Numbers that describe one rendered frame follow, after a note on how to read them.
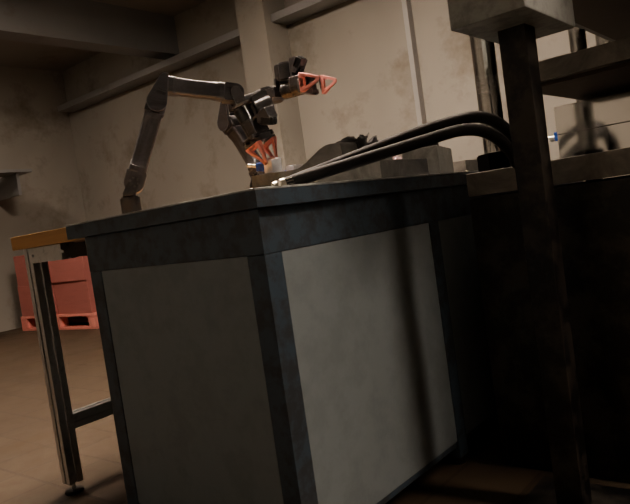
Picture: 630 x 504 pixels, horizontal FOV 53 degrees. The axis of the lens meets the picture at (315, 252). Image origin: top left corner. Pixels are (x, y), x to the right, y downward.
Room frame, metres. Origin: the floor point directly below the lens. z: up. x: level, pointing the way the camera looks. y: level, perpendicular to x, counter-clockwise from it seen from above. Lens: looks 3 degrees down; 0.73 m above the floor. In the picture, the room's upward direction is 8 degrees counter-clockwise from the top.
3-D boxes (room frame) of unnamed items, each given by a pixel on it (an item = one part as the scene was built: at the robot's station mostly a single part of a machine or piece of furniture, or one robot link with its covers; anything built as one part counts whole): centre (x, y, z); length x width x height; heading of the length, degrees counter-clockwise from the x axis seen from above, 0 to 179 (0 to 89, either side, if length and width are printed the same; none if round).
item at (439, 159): (2.35, -0.27, 0.86); 0.50 x 0.26 x 0.11; 67
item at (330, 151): (2.02, -0.10, 0.87); 0.50 x 0.26 x 0.14; 50
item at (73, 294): (6.53, 2.36, 0.39); 1.28 x 0.91 x 0.77; 50
